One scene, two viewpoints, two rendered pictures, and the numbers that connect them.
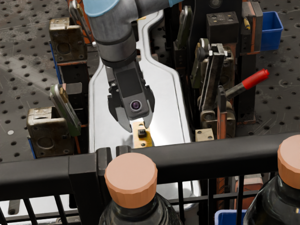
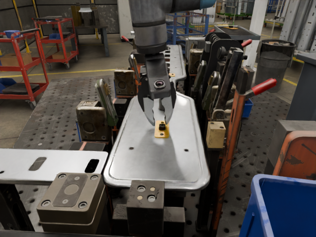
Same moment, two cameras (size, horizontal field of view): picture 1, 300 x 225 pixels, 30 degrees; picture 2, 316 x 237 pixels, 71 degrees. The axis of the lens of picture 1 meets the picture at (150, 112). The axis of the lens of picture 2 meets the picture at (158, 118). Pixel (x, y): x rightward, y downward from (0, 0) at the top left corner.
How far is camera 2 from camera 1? 0.65 m
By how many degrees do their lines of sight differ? 14
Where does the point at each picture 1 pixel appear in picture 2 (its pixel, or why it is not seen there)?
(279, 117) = (253, 151)
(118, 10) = not seen: outside the picture
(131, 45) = (162, 34)
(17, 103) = not seen: hidden behind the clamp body
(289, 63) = (256, 124)
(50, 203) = (69, 166)
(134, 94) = (159, 76)
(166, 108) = (183, 115)
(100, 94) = (137, 104)
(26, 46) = not seen: hidden behind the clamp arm
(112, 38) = (147, 18)
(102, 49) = (137, 33)
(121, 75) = (150, 62)
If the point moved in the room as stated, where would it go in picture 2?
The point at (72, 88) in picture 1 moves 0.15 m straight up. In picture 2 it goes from (119, 100) to (115, 58)
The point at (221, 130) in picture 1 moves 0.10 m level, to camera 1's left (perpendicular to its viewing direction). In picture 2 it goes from (236, 115) to (185, 114)
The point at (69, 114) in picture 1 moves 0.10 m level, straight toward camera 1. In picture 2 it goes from (108, 105) to (106, 123)
